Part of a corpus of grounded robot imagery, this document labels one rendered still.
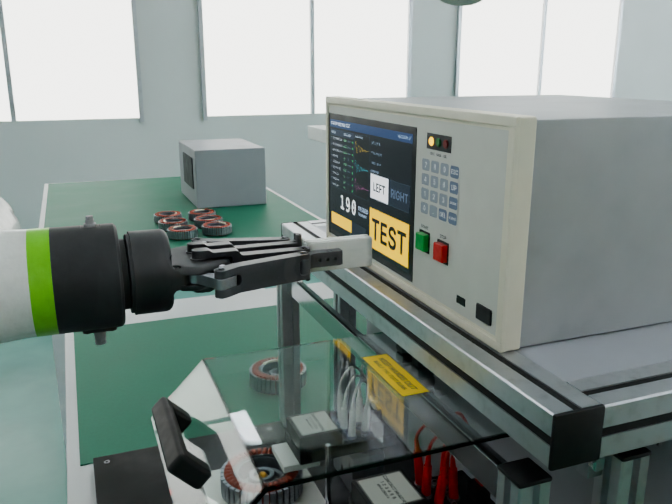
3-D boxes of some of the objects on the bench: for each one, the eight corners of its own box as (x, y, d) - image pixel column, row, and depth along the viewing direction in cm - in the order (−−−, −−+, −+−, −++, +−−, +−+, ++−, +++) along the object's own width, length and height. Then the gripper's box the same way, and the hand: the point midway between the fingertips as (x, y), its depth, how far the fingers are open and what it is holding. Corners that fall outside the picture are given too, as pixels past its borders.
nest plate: (222, 545, 86) (221, 537, 86) (200, 481, 100) (200, 473, 100) (332, 518, 92) (332, 510, 91) (297, 460, 105) (297, 453, 105)
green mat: (80, 466, 108) (80, 464, 108) (73, 331, 162) (73, 330, 162) (562, 372, 141) (562, 371, 141) (421, 287, 196) (421, 286, 196)
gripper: (122, 291, 67) (345, 267, 76) (134, 339, 56) (396, 305, 64) (115, 217, 65) (345, 201, 74) (127, 251, 54) (399, 227, 62)
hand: (337, 252), depth 68 cm, fingers closed
